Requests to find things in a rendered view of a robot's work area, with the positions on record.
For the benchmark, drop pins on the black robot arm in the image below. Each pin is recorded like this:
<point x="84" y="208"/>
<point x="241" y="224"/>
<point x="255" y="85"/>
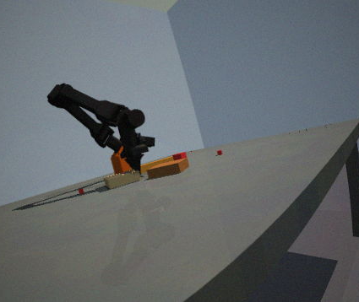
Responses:
<point x="108" y="113"/>

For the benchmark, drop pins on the orange flat bar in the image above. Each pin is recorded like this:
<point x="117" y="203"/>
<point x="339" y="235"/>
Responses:
<point x="144" y="167"/>

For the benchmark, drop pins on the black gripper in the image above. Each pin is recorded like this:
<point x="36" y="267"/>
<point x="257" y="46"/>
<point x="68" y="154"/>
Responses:
<point x="132" y="151"/>

